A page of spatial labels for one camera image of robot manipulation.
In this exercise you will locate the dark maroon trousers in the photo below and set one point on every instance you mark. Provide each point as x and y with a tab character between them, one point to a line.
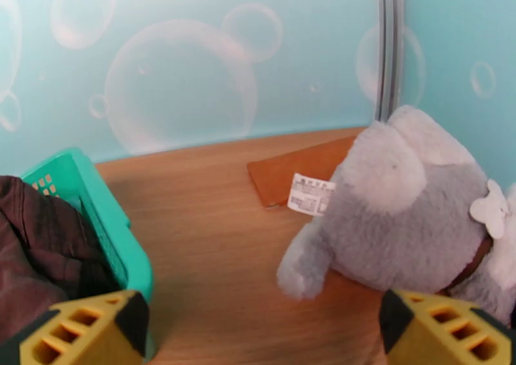
36	251

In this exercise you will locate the brown leather mat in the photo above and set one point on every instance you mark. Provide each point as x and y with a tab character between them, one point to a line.
294	166

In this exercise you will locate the green plastic basket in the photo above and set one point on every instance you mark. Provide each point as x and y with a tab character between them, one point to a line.
109	231

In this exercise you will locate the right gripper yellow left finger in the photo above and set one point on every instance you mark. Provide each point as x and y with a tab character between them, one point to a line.
80	335

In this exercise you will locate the aluminium corner post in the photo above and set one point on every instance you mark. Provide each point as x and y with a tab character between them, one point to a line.
389	45

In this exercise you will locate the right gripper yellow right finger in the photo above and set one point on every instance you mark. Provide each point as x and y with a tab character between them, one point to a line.
443	335

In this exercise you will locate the grey plush toy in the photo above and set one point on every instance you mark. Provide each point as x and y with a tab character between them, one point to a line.
403	222

